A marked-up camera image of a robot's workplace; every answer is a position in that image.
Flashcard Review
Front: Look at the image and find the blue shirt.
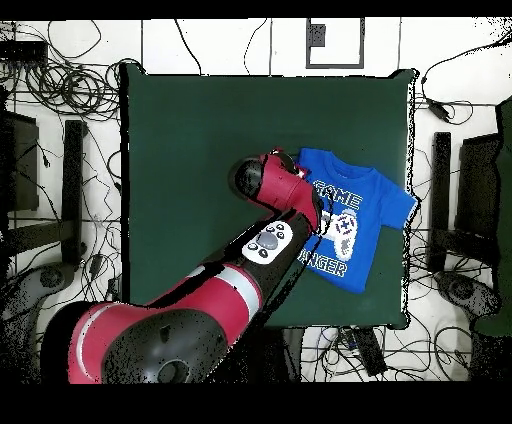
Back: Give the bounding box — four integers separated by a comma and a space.
294, 147, 418, 295

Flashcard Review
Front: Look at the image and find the dark box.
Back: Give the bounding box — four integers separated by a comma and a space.
454, 133, 503, 241
0, 111, 40, 213

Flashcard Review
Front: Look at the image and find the green cloth on side table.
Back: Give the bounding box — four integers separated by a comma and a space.
473, 95, 512, 337

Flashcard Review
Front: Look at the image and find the black power adapter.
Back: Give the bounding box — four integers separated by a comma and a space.
427, 101, 452, 123

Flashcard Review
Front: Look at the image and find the black cable coil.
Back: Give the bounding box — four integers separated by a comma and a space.
25, 59, 121, 121

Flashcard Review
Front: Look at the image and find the dark green table cloth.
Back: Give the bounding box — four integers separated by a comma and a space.
119, 63, 419, 332

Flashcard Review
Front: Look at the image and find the grey square frame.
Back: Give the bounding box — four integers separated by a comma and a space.
305, 17, 366, 70

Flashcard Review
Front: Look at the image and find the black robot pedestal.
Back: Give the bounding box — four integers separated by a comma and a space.
235, 326, 306, 383

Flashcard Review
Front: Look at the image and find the small grey square plate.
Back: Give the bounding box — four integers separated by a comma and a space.
309, 23, 327, 48

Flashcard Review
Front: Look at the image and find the long black power strip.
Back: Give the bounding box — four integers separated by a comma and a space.
351, 327, 388, 378

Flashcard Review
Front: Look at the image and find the black office chair base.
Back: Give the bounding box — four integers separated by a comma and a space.
0, 263, 77, 321
434, 270, 502, 319

